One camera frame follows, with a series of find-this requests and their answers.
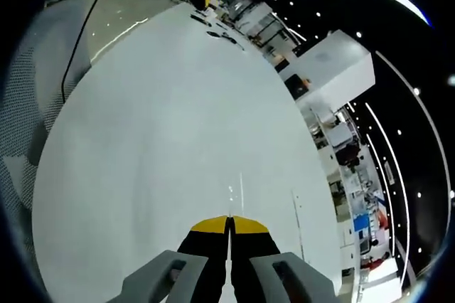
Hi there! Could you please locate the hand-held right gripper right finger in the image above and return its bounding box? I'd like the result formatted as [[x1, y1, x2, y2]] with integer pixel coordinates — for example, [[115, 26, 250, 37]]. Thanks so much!
[[230, 216, 338, 303]]

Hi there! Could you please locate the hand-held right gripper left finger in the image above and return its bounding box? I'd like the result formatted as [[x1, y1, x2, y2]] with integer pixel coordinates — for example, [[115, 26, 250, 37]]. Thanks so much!
[[119, 216, 228, 303]]

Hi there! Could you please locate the white flat strip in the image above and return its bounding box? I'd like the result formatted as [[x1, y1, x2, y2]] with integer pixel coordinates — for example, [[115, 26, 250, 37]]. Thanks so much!
[[291, 190, 307, 260]]

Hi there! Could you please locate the blue storage bin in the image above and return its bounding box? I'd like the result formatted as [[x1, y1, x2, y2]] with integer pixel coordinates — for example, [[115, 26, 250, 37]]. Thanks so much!
[[353, 212, 371, 235]]

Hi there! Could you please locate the black chair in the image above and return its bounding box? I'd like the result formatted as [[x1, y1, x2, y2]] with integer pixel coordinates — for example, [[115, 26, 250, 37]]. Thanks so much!
[[284, 73, 310, 100]]

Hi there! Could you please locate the grey mesh office chair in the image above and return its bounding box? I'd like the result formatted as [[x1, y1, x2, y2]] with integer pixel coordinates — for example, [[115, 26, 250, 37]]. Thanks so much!
[[0, 0, 92, 218]]

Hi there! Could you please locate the thin black cable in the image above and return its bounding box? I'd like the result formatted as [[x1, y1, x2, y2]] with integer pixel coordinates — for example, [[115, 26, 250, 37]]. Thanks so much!
[[222, 32, 246, 51]]

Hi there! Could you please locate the long black cable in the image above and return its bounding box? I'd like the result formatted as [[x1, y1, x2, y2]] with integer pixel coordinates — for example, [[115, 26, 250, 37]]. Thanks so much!
[[61, 0, 119, 102]]

